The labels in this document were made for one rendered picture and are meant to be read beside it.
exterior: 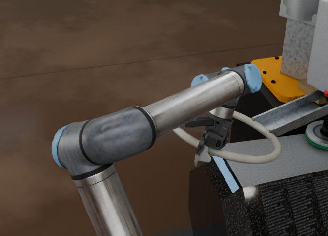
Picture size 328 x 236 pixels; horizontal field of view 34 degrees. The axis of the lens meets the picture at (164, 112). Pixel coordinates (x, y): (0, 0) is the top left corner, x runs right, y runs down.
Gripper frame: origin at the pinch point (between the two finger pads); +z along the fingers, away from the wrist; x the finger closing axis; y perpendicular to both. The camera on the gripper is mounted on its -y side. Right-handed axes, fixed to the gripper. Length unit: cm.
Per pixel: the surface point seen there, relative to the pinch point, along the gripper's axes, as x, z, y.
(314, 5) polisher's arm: 122, -53, 1
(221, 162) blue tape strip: 50, 20, -2
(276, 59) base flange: 162, -9, -14
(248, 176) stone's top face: 44.0, 17.7, 13.2
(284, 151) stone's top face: 68, 9, 21
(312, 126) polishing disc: 86, -2, 28
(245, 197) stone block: 34.6, 23.3, 16.5
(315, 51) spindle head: 68, -40, 17
